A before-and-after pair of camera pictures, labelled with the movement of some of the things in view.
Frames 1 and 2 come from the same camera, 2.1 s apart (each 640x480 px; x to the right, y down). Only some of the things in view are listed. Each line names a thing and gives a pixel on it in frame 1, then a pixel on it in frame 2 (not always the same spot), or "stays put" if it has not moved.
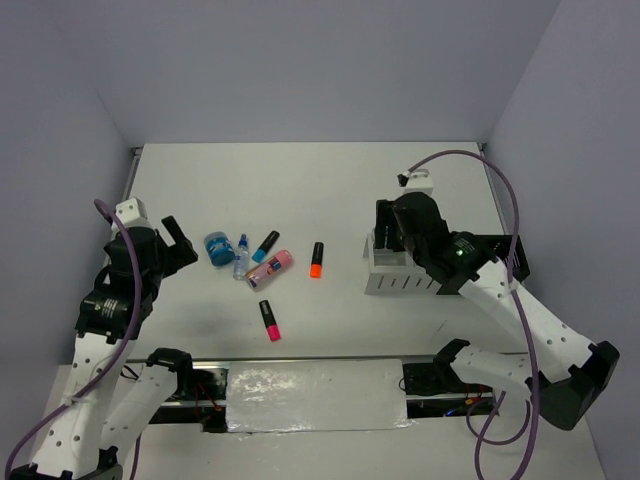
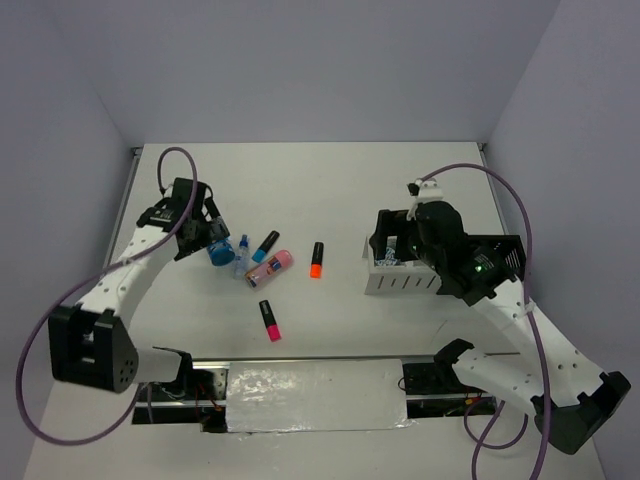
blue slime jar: [219, 248] stays put
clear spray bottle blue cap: [241, 258] stays put
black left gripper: [178, 256] to [217, 226]
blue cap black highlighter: [265, 247] stays put
